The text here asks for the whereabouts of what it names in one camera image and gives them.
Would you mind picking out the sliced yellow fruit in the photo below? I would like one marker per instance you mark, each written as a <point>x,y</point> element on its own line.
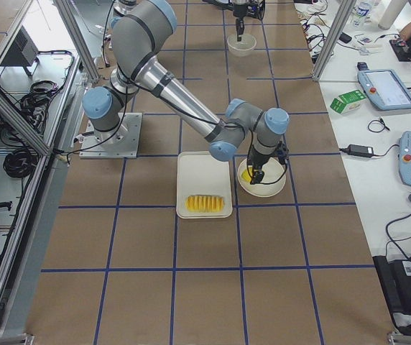
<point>204,203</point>

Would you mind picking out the green white carton box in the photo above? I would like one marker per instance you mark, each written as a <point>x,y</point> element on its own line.
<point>347,102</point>

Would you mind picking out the far blue teach pendant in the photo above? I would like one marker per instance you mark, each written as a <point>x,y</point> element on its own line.
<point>384,89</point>

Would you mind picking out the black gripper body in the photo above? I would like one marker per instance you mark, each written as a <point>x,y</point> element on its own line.
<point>240,11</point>
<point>259,160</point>

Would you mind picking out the cream rectangular tray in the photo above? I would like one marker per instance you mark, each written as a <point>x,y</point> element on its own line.
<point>198,173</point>

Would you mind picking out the black power adapter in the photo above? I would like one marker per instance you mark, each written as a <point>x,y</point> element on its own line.
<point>360,151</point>

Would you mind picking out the cream round plate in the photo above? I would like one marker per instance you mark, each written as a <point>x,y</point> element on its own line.
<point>273,182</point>

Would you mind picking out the aluminium frame post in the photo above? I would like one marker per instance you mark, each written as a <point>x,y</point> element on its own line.
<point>339,21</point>

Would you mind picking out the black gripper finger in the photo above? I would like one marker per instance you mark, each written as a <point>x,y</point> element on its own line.
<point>238,29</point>
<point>250,175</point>
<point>242,26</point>
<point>258,175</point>

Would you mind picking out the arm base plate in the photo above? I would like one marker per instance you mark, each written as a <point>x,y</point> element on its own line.
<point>122,142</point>

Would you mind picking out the yellow lemon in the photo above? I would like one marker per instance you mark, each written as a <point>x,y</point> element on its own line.
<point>243,175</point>

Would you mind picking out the white ceramic bowl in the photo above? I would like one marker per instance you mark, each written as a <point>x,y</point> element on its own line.
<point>243,47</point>

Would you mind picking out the black phone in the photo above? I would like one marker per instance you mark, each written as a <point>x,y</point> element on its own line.
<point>345,38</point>

